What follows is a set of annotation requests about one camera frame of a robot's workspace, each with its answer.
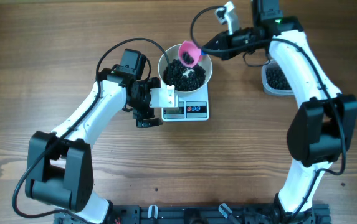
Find white digital kitchen scale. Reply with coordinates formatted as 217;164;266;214
161;84;209;122

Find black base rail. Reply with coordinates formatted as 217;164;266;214
53;203;332;224

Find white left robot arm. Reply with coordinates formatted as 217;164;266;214
22;49;162;223

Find clear plastic container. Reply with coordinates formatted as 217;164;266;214
262;60;293;96

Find pink scoop with blue handle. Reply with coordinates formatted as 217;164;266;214
178;40;206;68

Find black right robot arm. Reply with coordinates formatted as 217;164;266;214
201;1;357;223

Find black beans in bowl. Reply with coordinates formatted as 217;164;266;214
163;59;206;91

